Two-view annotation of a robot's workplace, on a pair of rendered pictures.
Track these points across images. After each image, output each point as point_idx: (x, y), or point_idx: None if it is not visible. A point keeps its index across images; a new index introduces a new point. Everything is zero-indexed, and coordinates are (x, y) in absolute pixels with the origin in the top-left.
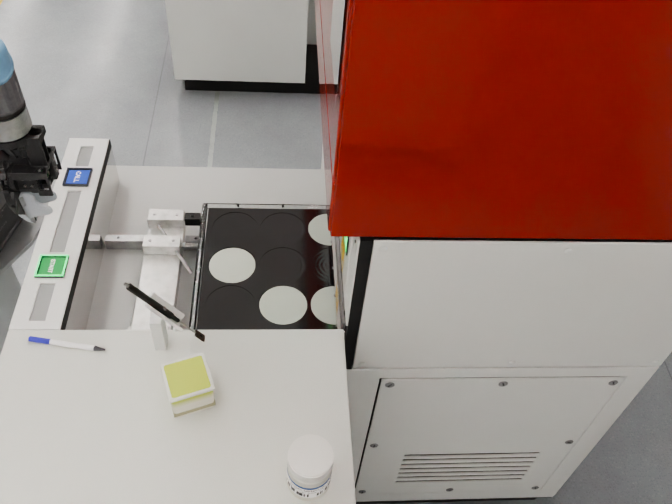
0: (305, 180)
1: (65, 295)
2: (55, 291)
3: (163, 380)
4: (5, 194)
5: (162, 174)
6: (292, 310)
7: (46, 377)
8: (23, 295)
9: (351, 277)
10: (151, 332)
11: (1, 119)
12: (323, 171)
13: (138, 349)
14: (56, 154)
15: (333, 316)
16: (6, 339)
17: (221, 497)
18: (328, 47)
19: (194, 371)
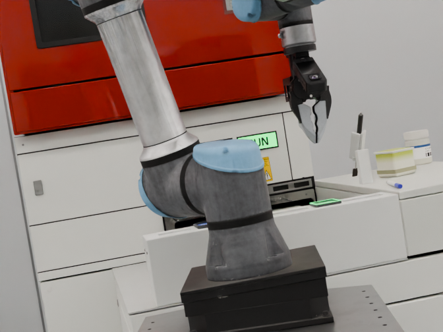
0: (129, 268)
1: (349, 197)
2: (349, 199)
3: (393, 178)
4: (328, 90)
5: (135, 292)
6: None
7: (424, 182)
8: (362, 199)
9: (302, 132)
10: (369, 159)
11: (309, 23)
12: (115, 268)
13: (376, 183)
14: (285, 86)
15: (293, 207)
16: (407, 190)
17: None
18: (209, 33)
19: (388, 149)
